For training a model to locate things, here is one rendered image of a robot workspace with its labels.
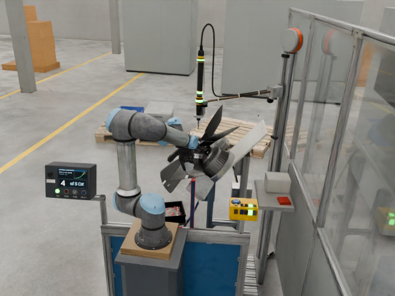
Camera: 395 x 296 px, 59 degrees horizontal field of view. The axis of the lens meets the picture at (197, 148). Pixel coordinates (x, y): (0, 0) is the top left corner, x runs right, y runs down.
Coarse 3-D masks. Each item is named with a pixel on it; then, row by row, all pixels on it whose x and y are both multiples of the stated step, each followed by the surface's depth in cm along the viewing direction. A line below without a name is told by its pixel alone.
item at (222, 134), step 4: (232, 128) 215; (236, 128) 220; (220, 132) 214; (224, 132) 217; (228, 132) 222; (212, 136) 211; (216, 136) 224; (220, 136) 227; (224, 136) 229; (204, 140) 227; (208, 140) 230; (212, 140) 231; (216, 140) 233
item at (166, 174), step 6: (174, 162) 247; (168, 168) 249; (174, 168) 245; (162, 174) 251; (168, 174) 246; (162, 180) 248; (168, 180) 245; (174, 180) 242; (180, 180) 240; (174, 186) 240
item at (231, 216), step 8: (232, 200) 203; (240, 200) 204; (248, 200) 204; (256, 200) 204; (232, 208) 198; (240, 208) 198; (248, 208) 198; (256, 208) 197; (232, 216) 200; (240, 216) 200; (248, 216) 200; (256, 216) 199
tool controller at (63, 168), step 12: (48, 168) 196; (60, 168) 196; (72, 168) 196; (84, 168) 195; (48, 180) 197; (72, 180) 197; (84, 180) 196; (48, 192) 199; (60, 192) 198; (72, 192) 198
